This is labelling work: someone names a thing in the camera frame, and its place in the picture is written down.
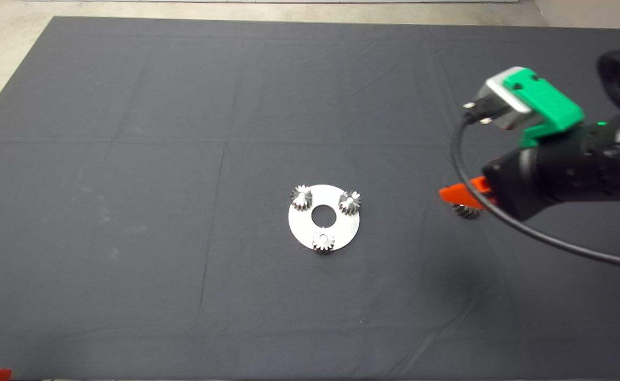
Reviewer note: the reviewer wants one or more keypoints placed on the small steel gear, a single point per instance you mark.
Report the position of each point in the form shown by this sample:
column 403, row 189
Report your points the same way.
column 302, row 198
column 323, row 243
column 349, row 203

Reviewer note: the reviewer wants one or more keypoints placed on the round metal plate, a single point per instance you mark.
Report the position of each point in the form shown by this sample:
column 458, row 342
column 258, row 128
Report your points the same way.
column 302, row 227

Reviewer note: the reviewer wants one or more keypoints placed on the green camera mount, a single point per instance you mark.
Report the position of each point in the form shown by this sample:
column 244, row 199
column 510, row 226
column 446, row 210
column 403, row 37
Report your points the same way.
column 548, row 106

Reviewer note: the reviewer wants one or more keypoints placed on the small silver camera box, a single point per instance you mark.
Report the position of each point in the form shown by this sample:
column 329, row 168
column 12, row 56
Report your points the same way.
column 500, row 98

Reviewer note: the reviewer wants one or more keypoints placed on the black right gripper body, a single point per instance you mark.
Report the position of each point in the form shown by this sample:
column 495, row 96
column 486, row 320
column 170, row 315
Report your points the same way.
column 548, row 174

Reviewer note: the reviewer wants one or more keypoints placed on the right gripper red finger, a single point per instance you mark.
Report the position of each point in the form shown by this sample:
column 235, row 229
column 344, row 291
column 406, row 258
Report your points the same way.
column 482, row 190

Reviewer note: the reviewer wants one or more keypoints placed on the dark table cloth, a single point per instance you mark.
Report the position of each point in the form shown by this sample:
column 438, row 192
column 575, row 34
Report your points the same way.
column 130, row 211

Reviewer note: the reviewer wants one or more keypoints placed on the large steel gear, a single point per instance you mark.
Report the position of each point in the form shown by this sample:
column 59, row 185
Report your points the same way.
column 466, row 212

